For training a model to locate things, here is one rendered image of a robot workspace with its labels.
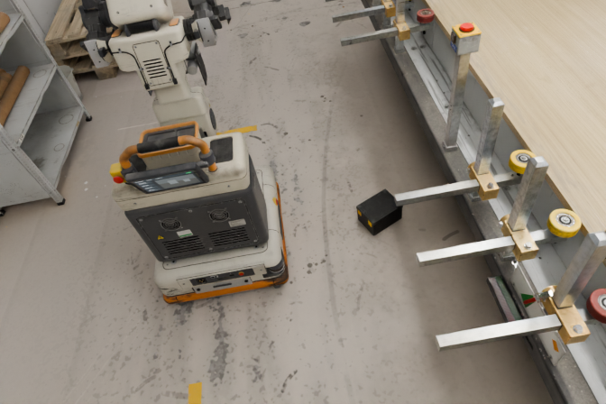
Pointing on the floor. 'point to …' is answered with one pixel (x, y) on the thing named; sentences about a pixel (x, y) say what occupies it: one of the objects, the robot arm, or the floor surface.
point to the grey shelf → (34, 114)
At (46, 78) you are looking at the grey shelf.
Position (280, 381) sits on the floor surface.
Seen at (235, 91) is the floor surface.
